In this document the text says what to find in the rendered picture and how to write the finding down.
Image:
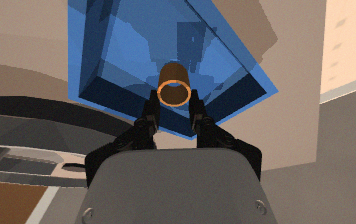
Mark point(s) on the bronze bushing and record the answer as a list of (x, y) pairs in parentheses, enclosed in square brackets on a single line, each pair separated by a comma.
[(173, 96)]

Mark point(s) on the blue crate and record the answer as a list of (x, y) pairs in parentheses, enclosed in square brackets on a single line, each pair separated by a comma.
[(117, 48)]

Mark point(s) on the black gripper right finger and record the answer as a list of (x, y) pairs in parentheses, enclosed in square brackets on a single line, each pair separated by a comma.
[(210, 135)]

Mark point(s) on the grey metal ring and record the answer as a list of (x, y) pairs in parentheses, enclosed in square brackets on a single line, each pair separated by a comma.
[(3, 151)]

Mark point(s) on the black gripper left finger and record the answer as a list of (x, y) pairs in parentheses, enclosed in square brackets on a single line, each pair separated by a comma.
[(138, 137)]

